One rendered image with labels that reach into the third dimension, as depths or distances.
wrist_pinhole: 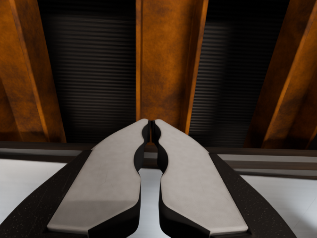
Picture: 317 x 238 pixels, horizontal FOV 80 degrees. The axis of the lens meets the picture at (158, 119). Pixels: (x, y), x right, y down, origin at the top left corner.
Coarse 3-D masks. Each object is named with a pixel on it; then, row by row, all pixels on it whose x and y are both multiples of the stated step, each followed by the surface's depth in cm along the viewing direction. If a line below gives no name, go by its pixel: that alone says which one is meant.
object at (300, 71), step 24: (312, 0) 22; (288, 24) 25; (312, 24) 26; (288, 48) 25; (312, 48) 28; (288, 72) 25; (312, 72) 29; (264, 96) 30; (288, 96) 31; (312, 96) 30; (264, 120) 30; (288, 120) 33; (312, 120) 30; (264, 144) 30; (288, 144) 35
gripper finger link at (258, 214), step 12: (216, 156) 9; (216, 168) 8; (228, 168) 8; (228, 180) 8; (240, 180) 8; (240, 192) 7; (252, 192) 7; (240, 204) 7; (252, 204) 7; (264, 204) 7; (252, 216) 6; (264, 216) 6; (276, 216) 6; (252, 228) 6; (264, 228) 6; (276, 228) 6; (288, 228) 6
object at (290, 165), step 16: (0, 144) 18; (16, 144) 18; (32, 144) 18; (48, 144) 18; (64, 144) 18; (80, 144) 18; (96, 144) 18; (48, 160) 17; (64, 160) 17; (144, 160) 18; (224, 160) 18; (240, 160) 19; (256, 160) 19; (272, 160) 19; (288, 160) 19; (304, 160) 19; (288, 176) 18; (304, 176) 18
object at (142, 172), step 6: (48, 162) 15; (54, 162) 15; (60, 162) 15; (66, 162) 15; (48, 168) 15; (54, 168) 15; (60, 168) 15; (144, 168) 16; (48, 174) 16; (144, 174) 16; (144, 180) 16; (144, 186) 17; (138, 228) 19; (132, 234) 20; (138, 234) 20
